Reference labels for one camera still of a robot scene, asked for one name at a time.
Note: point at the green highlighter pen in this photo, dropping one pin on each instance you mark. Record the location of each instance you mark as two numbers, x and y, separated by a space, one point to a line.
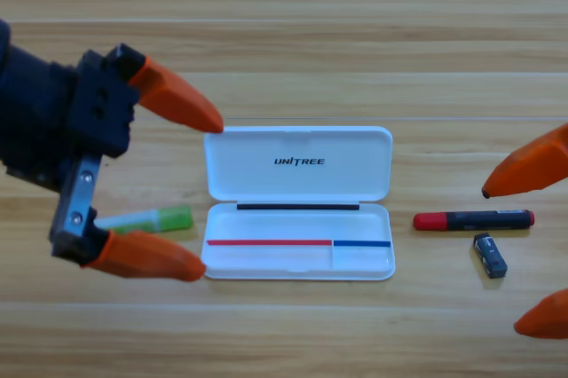
173 218

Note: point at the white Unitree pencil case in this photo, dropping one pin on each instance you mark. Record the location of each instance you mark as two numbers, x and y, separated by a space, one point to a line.
297 200

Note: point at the black marker with red cap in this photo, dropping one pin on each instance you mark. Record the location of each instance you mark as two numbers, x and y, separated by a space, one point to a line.
479 220

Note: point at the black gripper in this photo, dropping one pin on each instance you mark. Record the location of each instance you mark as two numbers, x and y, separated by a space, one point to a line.
100 103

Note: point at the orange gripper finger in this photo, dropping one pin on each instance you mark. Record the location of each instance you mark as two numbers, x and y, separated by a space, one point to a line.
548 318
151 256
532 169

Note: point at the black sleeved eraser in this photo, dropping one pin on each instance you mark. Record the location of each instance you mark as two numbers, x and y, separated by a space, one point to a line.
490 257

